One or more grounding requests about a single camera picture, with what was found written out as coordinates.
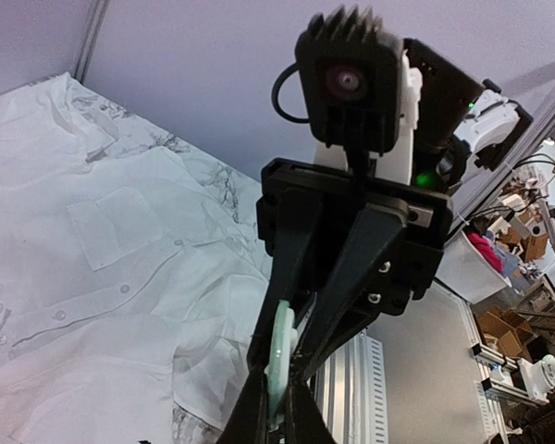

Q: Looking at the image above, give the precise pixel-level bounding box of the cardboard boxes pile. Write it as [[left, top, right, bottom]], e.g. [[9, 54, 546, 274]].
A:
[[464, 209, 555, 363]]

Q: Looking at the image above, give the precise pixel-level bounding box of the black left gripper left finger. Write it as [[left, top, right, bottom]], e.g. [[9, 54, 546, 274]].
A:
[[216, 365, 268, 444]]

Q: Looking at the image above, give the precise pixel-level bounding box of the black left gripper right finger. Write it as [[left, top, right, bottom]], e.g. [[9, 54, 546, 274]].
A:
[[283, 365, 336, 444]]

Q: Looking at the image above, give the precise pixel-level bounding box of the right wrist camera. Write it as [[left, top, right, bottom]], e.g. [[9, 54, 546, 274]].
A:
[[271, 6, 407, 179]]

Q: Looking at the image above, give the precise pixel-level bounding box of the aluminium front rail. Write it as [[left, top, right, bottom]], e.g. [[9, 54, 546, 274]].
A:
[[314, 332, 389, 444]]

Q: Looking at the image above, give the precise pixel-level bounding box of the white button shirt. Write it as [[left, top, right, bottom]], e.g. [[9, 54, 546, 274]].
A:
[[0, 74, 270, 443]]

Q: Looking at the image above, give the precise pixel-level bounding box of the green red round brooch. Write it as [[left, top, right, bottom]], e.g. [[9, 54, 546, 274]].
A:
[[265, 300, 299, 431]]

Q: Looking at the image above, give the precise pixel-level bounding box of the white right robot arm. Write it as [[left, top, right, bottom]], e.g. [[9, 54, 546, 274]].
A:
[[247, 23, 531, 379]]

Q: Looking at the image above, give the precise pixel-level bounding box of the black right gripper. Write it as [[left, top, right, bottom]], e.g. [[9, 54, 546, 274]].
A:
[[247, 159, 452, 380]]

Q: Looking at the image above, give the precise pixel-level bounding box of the right aluminium frame post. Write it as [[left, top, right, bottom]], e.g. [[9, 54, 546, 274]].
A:
[[71, 0, 110, 83]]

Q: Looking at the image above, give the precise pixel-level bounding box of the white storage bin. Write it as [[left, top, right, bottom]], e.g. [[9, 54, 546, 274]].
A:
[[436, 232, 512, 304]]

